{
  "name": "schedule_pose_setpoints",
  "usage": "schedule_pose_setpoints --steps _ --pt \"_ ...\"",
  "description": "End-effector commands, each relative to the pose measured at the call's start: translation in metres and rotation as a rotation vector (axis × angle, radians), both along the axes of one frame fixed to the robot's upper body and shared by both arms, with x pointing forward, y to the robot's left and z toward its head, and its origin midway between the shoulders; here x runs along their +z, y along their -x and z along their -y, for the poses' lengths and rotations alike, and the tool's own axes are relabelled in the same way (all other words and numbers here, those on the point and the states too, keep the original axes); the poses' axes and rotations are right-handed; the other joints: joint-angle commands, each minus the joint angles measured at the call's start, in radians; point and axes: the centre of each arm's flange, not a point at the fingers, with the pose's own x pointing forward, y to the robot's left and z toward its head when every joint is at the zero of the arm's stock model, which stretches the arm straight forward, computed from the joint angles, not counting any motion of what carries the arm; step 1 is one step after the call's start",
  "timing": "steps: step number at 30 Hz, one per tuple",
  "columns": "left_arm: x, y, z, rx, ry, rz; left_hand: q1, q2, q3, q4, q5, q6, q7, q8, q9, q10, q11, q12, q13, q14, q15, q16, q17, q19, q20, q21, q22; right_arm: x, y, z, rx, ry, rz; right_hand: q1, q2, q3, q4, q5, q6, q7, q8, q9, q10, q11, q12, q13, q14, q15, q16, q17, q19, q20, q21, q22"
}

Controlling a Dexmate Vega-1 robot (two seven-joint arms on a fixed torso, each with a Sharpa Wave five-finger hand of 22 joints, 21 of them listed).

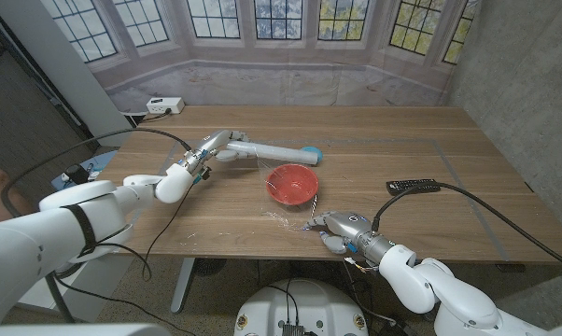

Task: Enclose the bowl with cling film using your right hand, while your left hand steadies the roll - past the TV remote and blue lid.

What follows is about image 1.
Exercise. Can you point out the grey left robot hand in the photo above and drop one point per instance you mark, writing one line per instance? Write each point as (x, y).
(215, 144)

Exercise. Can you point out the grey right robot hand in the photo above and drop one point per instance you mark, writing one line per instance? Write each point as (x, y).
(348, 228)

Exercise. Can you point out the cling film roll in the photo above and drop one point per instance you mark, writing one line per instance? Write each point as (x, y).
(281, 153)

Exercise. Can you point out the clear cling film sheet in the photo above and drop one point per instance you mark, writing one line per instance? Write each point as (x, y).
(285, 196)

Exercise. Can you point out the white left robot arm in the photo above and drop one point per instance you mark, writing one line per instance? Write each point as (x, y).
(75, 224)

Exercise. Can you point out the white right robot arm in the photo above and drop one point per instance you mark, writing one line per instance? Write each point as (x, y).
(449, 289)

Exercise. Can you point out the red bowl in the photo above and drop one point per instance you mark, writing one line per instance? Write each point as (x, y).
(292, 183)

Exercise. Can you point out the black TV remote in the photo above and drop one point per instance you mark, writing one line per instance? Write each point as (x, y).
(409, 186)

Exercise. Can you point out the blue round lid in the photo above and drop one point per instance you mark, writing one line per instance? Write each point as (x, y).
(314, 151)

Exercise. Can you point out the white power strip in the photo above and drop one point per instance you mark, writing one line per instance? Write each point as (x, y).
(164, 105)

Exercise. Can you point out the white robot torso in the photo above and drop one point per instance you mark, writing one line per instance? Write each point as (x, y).
(304, 303)

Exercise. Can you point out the printed window backdrop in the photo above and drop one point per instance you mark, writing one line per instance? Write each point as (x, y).
(281, 79)

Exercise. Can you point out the blue floor mat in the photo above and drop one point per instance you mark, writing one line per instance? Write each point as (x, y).
(101, 161)

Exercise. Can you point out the black round ribbed object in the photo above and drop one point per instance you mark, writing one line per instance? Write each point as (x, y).
(209, 266)

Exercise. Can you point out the black cylindrical device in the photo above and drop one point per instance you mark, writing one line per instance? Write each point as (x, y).
(77, 173)

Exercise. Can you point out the grey metal table leg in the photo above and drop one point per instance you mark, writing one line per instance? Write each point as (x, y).
(182, 284)

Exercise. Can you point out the white partition panel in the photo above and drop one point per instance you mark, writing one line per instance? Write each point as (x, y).
(66, 70)

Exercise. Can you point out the white floor platform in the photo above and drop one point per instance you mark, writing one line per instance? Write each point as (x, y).
(94, 289)

